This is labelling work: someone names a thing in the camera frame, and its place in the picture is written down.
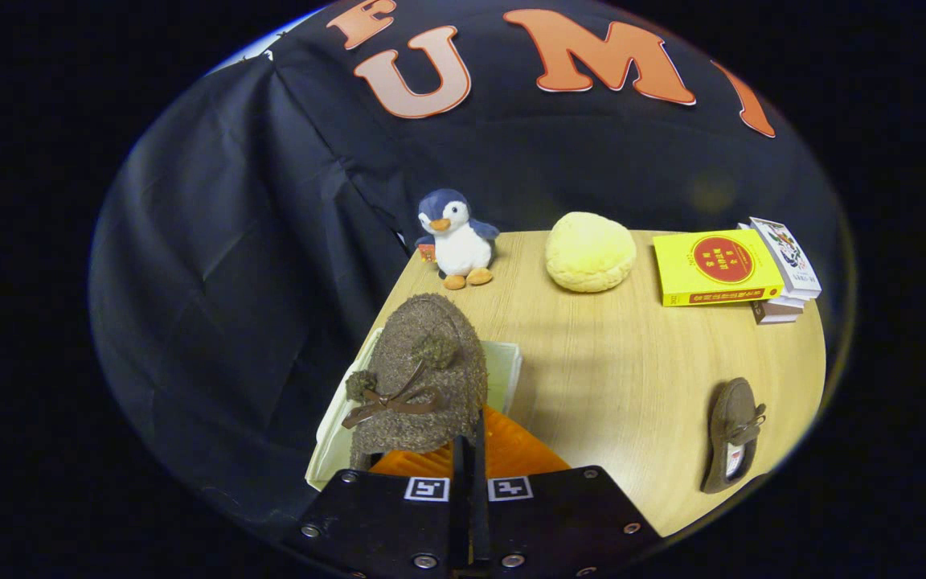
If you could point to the penguin plush toy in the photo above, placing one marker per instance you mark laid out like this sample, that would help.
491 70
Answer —
456 241

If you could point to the yellow round plush bun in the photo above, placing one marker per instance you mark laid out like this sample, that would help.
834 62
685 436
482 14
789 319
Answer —
590 251

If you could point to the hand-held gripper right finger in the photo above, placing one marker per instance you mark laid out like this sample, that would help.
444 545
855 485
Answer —
559 523

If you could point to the white illustrated book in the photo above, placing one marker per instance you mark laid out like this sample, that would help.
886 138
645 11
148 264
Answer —
788 253

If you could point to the yellow book red circle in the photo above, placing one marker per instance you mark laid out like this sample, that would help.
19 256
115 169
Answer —
716 269

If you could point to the beige fabric storage box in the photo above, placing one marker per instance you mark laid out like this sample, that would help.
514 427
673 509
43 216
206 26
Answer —
505 374

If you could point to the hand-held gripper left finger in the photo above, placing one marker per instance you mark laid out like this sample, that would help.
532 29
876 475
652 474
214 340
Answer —
383 523

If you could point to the grey-brown book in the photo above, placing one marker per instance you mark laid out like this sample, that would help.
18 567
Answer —
776 314

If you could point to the plain white book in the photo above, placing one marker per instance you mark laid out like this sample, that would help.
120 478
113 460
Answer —
792 301

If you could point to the brown fuzzy bow shoe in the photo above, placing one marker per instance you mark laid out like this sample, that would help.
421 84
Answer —
732 410
423 338

